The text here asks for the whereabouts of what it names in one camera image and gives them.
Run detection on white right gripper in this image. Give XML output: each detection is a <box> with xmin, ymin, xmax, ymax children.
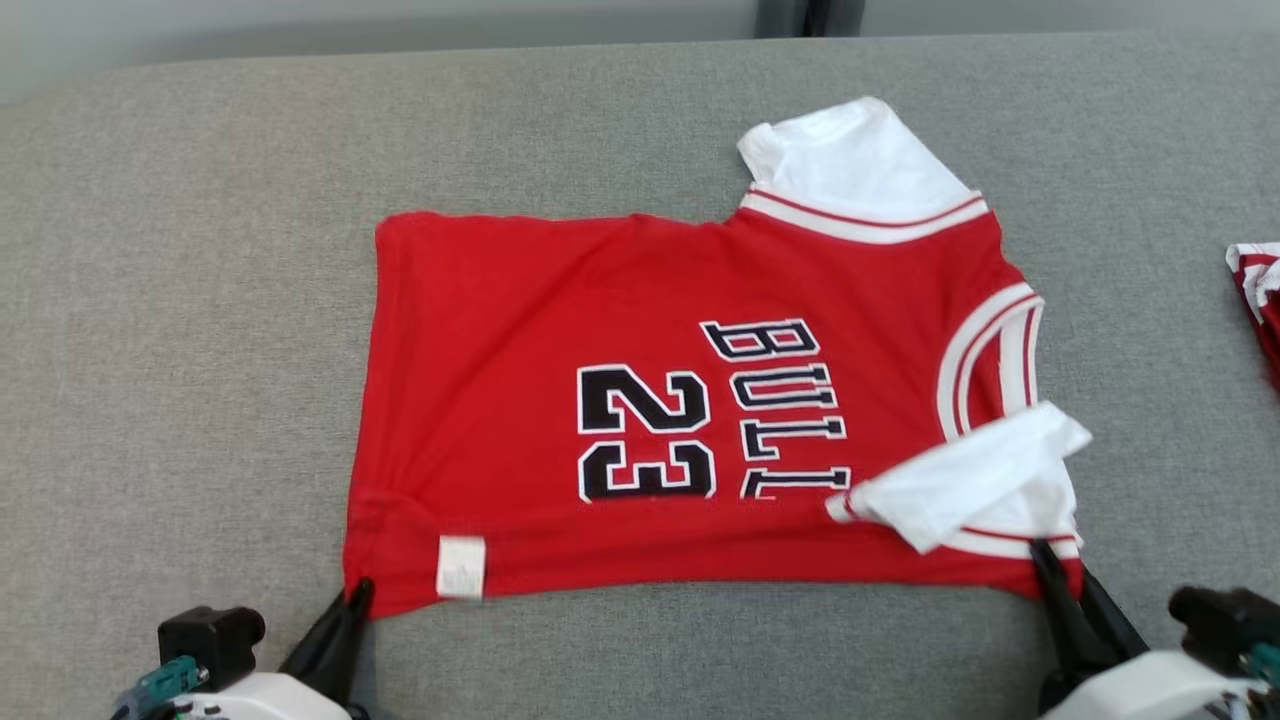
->
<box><xmin>1029</xmin><ymin>539</ymin><xmax>1273</xmax><ymax>720</ymax></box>

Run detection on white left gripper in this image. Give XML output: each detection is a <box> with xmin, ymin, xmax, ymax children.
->
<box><xmin>175</xmin><ymin>577</ymin><xmax>377</xmax><ymax>720</ymax></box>

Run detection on red Bulls basketball jersey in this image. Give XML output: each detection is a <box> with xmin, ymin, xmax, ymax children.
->
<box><xmin>342</xmin><ymin>95</ymin><xmax>1095</xmax><ymax>621</ymax></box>

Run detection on red mesh shorts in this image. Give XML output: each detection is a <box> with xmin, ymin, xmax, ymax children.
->
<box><xmin>1225</xmin><ymin>240</ymin><xmax>1280</xmax><ymax>393</ymax></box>

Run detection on teal cable connector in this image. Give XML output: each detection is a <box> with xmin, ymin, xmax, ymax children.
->
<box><xmin>1243</xmin><ymin>642</ymin><xmax>1280</xmax><ymax>692</ymax></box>
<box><xmin>108</xmin><ymin>655</ymin><xmax>208</xmax><ymax>720</ymax></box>

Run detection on grey metal partition post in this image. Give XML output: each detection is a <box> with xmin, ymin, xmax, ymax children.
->
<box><xmin>755</xmin><ymin>0</ymin><xmax>866</xmax><ymax>39</ymax></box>

